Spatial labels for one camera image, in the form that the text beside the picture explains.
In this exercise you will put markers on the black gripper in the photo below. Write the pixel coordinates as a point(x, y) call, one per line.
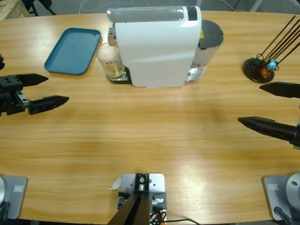
point(10, 98)
point(297, 136)

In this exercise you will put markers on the clear drinking glass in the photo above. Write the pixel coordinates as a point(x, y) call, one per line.
point(110, 61)

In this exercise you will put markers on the white capsule coffee machine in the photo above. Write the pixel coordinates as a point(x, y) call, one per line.
point(154, 51)

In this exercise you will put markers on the grey coffee machine lever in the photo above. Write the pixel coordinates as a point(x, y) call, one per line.
point(140, 15)

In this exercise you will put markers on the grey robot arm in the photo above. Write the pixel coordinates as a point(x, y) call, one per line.
point(14, 194)
point(293, 187)

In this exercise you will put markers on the orange coffee capsule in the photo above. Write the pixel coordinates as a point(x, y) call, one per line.
point(266, 73)

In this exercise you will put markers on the blue coffee capsule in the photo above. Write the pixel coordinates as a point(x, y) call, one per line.
point(272, 65)

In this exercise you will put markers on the black capsule holder with rods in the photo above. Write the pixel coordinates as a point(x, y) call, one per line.
point(252, 70)

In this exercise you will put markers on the teal plastic tray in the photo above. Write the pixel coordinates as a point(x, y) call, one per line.
point(72, 49)

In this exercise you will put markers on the wooden crate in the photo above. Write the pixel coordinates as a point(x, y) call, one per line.
point(9, 9)

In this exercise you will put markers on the black stand legs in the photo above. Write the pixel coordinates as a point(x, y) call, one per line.
point(35, 2)

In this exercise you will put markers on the grey metal leg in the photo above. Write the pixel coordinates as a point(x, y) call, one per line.
point(256, 4)

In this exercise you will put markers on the white paper tag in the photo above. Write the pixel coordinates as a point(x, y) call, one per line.
point(116, 184)

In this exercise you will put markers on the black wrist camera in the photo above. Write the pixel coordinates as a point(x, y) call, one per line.
point(2, 62)

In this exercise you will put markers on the white block with dark post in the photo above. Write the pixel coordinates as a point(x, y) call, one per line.
point(140, 187)

